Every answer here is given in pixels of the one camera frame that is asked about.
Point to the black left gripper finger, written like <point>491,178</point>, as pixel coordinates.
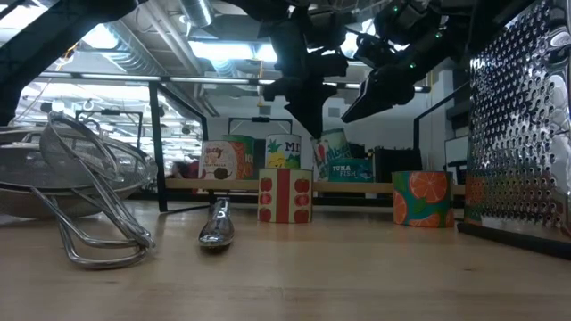
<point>310,118</point>

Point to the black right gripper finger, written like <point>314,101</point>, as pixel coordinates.
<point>366,107</point>

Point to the mixed vegetables can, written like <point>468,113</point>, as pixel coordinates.
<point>332,147</point>

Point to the pineapple print can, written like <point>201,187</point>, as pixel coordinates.
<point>283,151</point>

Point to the green chicken can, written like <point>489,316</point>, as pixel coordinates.
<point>248,156</point>

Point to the peach picture box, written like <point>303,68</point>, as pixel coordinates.
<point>218,160</point>

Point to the short orange slice print can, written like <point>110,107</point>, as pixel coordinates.
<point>424,200</point>

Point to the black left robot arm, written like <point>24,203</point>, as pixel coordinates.
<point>44,44</point>

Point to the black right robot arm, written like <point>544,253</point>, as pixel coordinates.
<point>446,35</point>

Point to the low wooden shelf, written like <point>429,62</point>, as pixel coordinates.
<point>383,187</point>

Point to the dark monitor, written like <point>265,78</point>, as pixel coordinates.
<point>359,150</point>

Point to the black cabinet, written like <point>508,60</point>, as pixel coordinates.
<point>397,162</point>

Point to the LED light bar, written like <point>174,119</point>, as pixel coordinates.
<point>209,80</point>

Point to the person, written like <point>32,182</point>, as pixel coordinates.
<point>192,169</point>

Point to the metal box grater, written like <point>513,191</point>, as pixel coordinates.
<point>517,134</point>

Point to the metal spoon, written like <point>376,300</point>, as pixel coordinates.
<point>216,227</point>

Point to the medium metal mesh strainer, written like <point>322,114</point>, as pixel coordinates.
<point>138,169</point>

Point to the small metal mesh strainer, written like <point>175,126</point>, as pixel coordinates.
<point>76,151</point>

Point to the large metal mesh strainer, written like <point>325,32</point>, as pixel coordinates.
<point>18,205</point>

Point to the grey wall vent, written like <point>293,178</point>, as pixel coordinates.
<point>333,112</point>
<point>264,110</point>

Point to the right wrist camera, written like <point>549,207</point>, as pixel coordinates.
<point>372,51</point>

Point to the thin black gantry frame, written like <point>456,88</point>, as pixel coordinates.
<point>261,119</point>

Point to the black rig frame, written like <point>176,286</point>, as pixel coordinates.
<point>158,134</point>

